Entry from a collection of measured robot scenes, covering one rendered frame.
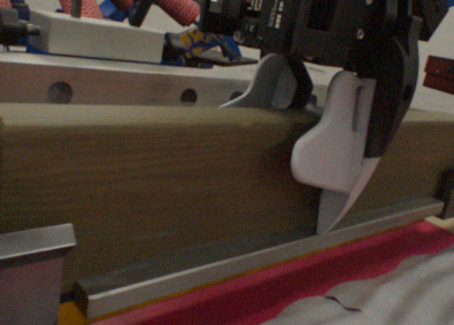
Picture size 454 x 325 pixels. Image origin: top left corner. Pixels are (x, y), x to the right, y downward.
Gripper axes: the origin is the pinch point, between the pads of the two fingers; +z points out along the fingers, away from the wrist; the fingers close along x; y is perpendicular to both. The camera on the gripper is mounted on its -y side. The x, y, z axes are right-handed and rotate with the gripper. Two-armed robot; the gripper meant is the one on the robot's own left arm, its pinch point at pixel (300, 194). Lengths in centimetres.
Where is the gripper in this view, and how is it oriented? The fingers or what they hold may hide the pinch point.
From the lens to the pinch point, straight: 28.9
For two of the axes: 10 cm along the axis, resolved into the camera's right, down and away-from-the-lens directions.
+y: -7.6, 0.5, -6.5
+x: 6.3, 3.2, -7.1
